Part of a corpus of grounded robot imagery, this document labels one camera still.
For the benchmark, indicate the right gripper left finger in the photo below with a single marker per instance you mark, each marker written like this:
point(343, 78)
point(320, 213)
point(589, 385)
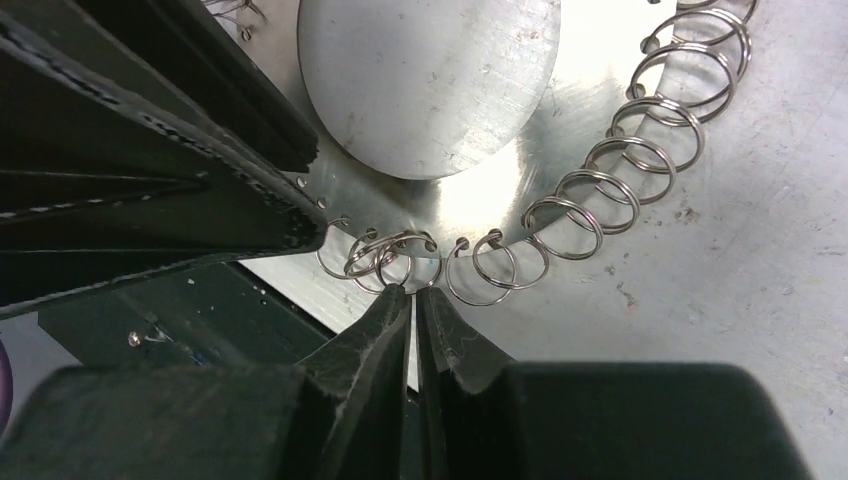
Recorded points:
point(337, 414)

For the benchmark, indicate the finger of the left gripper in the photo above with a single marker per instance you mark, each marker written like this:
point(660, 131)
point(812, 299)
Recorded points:
point(110, 174)
point(183, 42)

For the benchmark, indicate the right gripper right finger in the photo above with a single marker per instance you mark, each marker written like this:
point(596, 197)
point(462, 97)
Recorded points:
point(487, 416)

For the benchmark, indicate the metal disc with key rings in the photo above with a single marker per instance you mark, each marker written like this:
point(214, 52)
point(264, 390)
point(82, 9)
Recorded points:
point(474, 142)

